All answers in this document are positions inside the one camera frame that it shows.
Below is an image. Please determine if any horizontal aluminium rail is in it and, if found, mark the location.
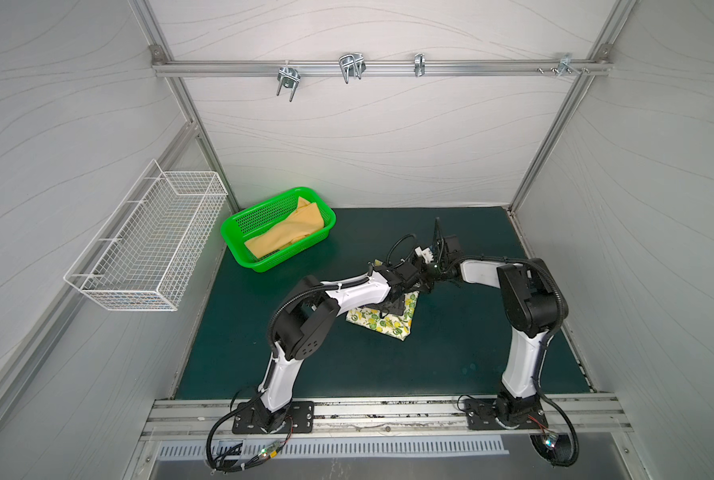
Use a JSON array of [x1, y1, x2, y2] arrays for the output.
[[153, 57, 614, 78]]

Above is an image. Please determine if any white wire basket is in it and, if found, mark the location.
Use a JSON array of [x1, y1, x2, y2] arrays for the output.
[[63, 160, 227, 312]]

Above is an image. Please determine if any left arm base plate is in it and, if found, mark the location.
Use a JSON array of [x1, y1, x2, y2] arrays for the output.
[[231, 400, 314, 435]]

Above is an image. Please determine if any left U-bolt clamp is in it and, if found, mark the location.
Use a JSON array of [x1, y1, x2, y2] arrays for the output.
[[276, 66, 301, 102]]

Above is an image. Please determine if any lemon print skirt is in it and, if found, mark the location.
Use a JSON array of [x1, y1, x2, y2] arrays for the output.
[[346, 281, 420, 341]]

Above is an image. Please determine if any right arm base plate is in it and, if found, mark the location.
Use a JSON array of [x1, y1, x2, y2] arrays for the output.
[[456, 395, 548, 432]]

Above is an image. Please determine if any right bolt bracket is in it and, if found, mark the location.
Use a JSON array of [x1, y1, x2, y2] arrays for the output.
[[537, 54, 590, 78]]

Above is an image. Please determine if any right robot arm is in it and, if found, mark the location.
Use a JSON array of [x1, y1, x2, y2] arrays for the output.
[[414, 236, 569, 429]]

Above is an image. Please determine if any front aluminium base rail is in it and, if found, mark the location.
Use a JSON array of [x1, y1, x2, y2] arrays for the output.
[[140, 393, 634, 441]]

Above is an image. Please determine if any white vent strip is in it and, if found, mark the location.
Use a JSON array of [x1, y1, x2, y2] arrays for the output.
[[156, 434, 510, 461]]

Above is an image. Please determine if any small metal hook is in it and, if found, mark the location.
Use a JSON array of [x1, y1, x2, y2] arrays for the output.
[[414, 53, 426, 78]]

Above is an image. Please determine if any right base cable bundle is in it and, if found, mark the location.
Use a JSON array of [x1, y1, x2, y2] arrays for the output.
[[527, 389, 581, 468]]

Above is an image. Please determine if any green plastic basket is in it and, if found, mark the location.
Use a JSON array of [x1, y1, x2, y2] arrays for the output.
[[221, 187, 336, 273]]

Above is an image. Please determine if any u-bolt clamp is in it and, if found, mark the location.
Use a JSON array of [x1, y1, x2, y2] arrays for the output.
[[338, 52, 366, 84], [276, 66, 301, 102]]

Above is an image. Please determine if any base cable bundle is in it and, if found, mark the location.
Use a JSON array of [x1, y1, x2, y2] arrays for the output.
[[204, 400, 295, 473], [527, 389, 581, 468]]

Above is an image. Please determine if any yellow skirt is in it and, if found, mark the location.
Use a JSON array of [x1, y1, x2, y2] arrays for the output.
[[245, 197, 324, 258]]

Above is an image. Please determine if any middle U-bolt clamp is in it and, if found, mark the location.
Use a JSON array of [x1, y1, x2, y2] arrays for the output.
[[338, 52, 366, 84]]

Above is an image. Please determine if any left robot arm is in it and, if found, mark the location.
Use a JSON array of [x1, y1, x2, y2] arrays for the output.
[[258, 262, 422, 415]]

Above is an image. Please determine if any left base cable bundle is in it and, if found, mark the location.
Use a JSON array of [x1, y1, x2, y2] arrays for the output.
[[204, 400, 295, 473]]

